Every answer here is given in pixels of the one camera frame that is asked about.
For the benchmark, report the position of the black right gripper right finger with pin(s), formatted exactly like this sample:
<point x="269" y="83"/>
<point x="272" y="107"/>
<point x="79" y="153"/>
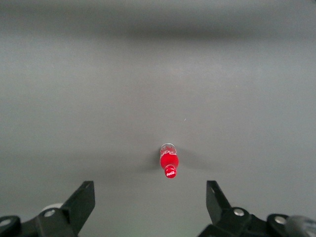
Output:
<point x="219" y="209"/>

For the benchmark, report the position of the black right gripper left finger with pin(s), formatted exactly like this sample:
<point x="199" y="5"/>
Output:
<point x="79" y="205"/>

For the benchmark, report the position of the red cola bottle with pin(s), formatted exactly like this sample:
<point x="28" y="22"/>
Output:
<point x="169" y="160"/>

